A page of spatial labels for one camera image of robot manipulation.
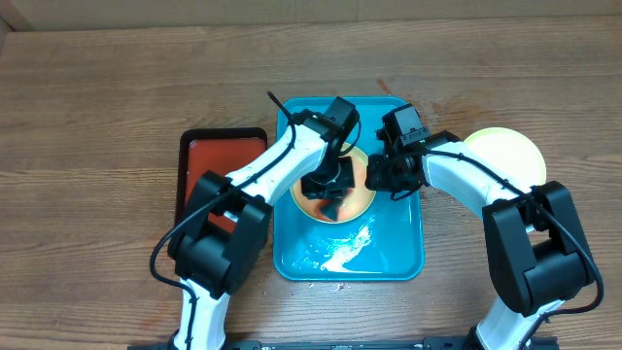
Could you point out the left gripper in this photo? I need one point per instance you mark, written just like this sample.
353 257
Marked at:
312 192

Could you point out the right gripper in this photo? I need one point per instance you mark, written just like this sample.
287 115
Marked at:
377 175

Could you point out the yellow plate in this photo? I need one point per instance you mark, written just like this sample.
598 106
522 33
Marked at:
354 203
511 152

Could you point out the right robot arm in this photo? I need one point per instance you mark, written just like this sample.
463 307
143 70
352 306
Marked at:
538 256

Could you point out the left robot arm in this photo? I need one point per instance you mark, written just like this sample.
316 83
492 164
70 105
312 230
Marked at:
229 182

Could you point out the teal plastic serving tray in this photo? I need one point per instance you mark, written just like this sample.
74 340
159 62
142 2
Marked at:
385 243

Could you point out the black tray with red liquid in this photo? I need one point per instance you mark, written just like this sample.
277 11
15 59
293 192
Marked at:
220 150

